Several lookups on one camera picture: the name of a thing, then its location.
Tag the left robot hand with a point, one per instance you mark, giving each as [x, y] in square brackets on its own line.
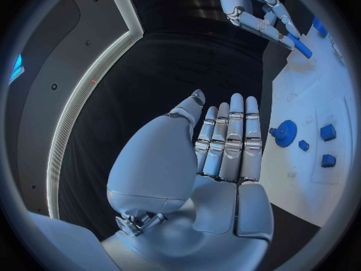
[158, 162]

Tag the white task board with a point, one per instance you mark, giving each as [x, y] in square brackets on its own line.
[310, 99]

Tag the blue gear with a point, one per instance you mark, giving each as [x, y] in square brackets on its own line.
[284, 133]

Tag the small blue peg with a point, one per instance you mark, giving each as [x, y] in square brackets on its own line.
[303, 145]

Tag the blue block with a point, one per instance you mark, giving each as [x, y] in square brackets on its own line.
[328, 132]
[328, 161]

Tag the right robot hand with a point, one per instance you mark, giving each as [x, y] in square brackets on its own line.
[242, 6]

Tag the long blue cylinder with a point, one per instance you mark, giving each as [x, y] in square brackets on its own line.
[302, 46]

